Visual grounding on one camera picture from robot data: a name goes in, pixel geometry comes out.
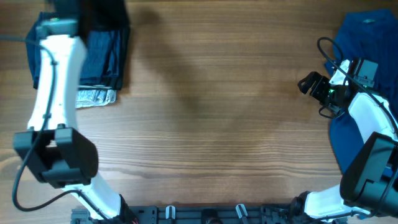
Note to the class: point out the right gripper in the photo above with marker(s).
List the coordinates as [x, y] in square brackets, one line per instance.
[322, 81]

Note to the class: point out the black polo shirt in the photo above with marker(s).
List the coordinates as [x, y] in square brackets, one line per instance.
[103, 15]

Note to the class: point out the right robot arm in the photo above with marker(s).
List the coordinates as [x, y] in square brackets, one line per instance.
[368, 186]

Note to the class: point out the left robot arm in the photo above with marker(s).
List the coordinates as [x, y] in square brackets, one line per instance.
[79, 48]

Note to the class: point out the blue polo shirt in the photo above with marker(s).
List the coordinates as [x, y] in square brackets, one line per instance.
[371, 35]

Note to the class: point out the folded dark blue garment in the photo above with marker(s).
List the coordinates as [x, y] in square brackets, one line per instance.
[33, 52]

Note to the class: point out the folded light grey garment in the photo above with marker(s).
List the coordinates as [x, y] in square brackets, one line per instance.
[90, 98]

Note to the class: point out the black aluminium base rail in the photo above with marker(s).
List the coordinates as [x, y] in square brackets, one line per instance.
[265, 214]

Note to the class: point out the right grey rail clip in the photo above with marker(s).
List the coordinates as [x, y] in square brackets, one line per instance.
[241, 212]

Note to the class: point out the grey rail clip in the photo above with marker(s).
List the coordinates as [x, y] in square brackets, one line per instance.
[241, 212]
[170, 212]

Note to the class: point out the left grey rail clip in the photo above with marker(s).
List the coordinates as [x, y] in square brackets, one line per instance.
[170, 212]

